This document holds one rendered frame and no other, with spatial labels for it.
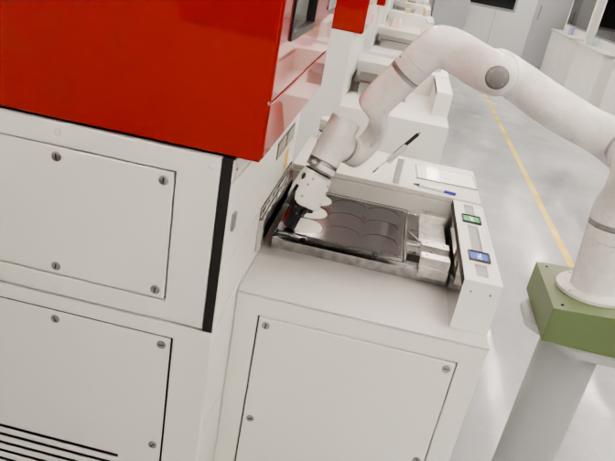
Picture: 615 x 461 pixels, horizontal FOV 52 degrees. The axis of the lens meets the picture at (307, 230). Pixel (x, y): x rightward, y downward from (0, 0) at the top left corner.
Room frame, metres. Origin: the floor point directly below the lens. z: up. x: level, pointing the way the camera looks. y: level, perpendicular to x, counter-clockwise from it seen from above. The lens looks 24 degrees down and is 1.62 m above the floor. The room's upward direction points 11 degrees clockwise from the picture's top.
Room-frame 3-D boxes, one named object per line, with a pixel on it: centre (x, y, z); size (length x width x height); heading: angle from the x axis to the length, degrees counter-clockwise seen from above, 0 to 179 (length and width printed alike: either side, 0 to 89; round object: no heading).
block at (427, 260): (1.55, -0.36, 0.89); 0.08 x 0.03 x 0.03; 85
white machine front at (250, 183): (1.54, 0.13, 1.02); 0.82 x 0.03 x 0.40; 175
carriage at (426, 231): (1.71, -0.37, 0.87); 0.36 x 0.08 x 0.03; 175
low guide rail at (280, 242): (1.59, -0.16, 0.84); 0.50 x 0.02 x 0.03; 85
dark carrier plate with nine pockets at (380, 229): (1.71, -0.11, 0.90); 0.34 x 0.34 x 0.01; 85
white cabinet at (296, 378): (1.78, -0.22, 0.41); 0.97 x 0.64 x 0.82; 175
